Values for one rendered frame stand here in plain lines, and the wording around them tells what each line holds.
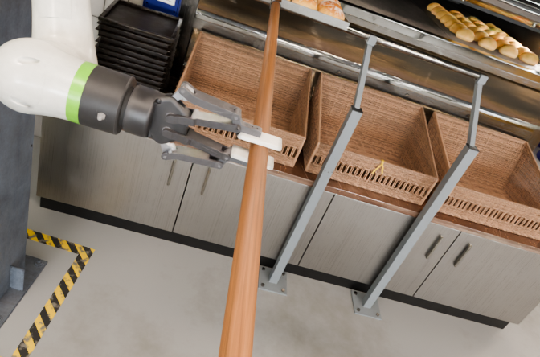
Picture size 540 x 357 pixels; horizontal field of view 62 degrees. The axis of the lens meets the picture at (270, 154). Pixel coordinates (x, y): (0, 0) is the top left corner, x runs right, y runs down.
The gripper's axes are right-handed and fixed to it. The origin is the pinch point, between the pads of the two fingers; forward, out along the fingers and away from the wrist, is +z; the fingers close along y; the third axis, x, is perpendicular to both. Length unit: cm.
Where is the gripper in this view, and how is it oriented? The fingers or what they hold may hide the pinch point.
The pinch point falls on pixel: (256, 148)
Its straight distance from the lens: 70.9
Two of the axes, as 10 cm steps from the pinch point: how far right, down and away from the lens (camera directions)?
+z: 9.4, 3.0, 1.5
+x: -0.3, 5.3, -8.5
